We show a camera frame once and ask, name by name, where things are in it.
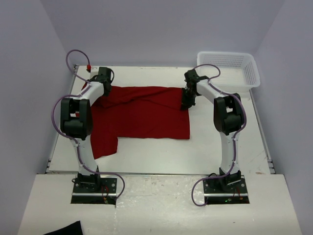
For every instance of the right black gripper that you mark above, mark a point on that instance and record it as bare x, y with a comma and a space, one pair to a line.
186, 104

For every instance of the red t-shirt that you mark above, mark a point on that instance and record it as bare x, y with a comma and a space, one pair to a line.
137, 112

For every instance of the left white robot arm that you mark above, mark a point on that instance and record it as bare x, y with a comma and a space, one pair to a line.
77, 124

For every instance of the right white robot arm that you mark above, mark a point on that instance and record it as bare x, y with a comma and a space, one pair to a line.
229, 118

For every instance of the white plastic basket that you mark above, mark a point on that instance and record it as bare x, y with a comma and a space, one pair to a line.
239, 71

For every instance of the black cloth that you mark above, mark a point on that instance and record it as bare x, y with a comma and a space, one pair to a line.
72, 229

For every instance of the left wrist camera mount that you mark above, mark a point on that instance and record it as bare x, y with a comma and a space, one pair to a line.
92, 69

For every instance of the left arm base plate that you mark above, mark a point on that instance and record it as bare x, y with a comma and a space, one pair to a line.
94, 189

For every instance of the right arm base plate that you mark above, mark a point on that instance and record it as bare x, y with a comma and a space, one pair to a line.
227, 190

